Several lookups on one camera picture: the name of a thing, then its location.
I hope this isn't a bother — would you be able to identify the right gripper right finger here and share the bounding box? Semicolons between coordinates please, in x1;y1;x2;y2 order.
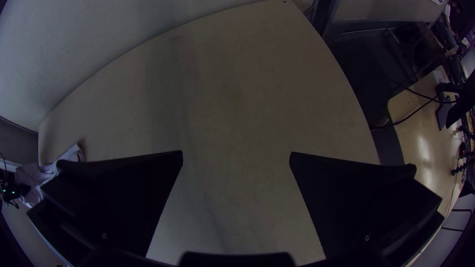
289;151;444;267

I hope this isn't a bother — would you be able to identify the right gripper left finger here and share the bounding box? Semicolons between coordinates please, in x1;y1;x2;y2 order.
28;150;184;267

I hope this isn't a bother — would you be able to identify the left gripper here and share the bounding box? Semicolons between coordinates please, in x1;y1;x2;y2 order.
0;169;31;208

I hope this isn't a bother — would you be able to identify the grey t-shirt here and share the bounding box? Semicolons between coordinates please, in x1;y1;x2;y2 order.
15;142;86;208

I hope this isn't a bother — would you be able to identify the black cable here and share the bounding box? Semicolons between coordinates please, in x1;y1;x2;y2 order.
371;95;440;131
405;87;458;104

